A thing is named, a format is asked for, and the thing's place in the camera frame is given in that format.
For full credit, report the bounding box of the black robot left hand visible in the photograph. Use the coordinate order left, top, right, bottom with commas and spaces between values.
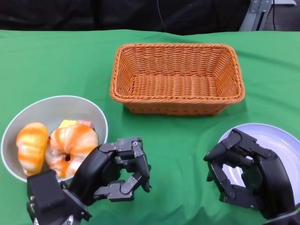
70, 137, 152, 207

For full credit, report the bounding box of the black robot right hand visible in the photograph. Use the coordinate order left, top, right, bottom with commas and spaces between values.
203, 127, 295, 220

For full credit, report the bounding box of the ring-shaped orange striped bread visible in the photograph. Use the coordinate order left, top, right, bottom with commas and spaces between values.
45, 124, 99, 178

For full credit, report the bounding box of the grey round bowl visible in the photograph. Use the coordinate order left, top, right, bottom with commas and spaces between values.
0, 95, 109, 183

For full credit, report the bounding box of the oblong orange striped bread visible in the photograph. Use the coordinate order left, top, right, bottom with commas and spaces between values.
15, 122, 49, 176

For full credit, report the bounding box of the lavender round plate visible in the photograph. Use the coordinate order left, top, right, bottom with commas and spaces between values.
217, 123, 300, 211

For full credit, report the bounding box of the pink cake slice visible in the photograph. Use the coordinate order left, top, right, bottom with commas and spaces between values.
76, 120, 96, 131

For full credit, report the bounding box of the yellow cake slice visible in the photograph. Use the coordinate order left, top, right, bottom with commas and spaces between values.
58, 119, 77, 129

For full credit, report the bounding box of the orange wicker basket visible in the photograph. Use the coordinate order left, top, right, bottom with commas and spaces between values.
109, 42, 246, 116

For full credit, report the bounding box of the green tablecloth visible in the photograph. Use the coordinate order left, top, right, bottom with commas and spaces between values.
0, 28, 300, 225

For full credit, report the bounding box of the grey metal stand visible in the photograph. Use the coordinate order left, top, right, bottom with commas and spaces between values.
239, 0, 274, 31

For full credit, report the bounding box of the black hanging cable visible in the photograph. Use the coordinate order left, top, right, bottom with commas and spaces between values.
272, 0, 277, 30
156, 0, 167, 32

